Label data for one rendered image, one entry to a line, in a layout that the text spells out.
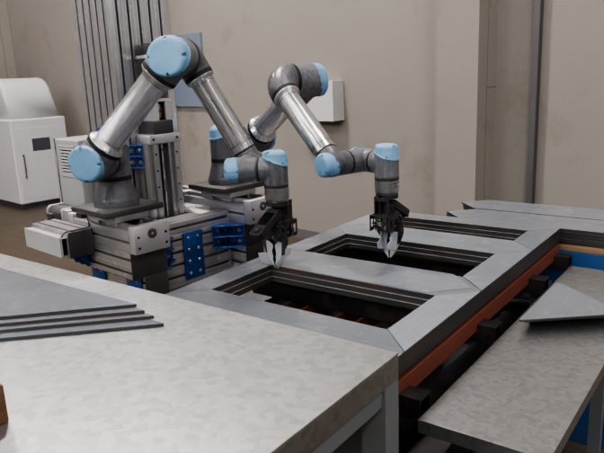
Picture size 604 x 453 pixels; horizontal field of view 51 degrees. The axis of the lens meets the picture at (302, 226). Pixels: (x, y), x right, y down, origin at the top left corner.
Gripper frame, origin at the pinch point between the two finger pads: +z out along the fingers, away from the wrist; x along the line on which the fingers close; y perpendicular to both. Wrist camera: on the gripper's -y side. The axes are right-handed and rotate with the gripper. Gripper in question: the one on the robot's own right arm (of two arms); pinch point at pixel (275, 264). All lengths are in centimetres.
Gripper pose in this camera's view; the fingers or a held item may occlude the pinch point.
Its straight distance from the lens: 197.9
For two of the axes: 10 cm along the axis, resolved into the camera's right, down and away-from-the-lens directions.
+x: -8.1, -1.1, 5.8
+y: 5.9, -2.1, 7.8
